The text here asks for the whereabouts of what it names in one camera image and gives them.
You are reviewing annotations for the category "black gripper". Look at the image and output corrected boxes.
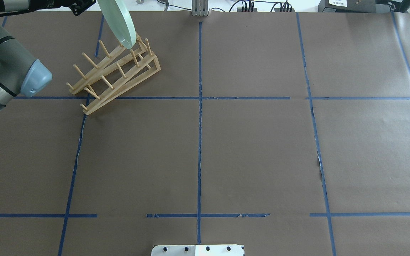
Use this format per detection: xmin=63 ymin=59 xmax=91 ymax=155
xmin=28 ymin=0 xmax=75 ymax=10

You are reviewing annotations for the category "light green ceramic plate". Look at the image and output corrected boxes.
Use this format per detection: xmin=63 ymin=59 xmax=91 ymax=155
xmin=97 ymin=0 xmax=136 ymax=49

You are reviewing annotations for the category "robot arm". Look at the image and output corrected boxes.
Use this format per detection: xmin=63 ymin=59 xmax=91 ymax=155
xmin=0 ymin=0 xmax=80 ymax=111

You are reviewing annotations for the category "wooden plate rack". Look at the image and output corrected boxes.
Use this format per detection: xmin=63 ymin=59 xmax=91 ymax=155
xmin=66 ymin=34 xmax=161 ymax=115

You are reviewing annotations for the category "black box with label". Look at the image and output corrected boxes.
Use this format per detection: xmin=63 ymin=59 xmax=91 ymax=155
xmin=317 ymin=0 xmax=376 ymax=13

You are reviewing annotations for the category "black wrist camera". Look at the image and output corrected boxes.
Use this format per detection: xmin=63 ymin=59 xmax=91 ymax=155
xmin=69 ymin=0 xmax=96 ymax=16

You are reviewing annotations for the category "aluminium frame post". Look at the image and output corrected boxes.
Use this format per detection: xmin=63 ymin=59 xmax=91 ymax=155
xmin=191 ymin=0 xmax=209 ymax=17

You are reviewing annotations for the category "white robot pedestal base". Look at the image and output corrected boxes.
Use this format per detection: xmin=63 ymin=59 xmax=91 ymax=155
xmin=151 ymin=244 xmax=245 ymax=256

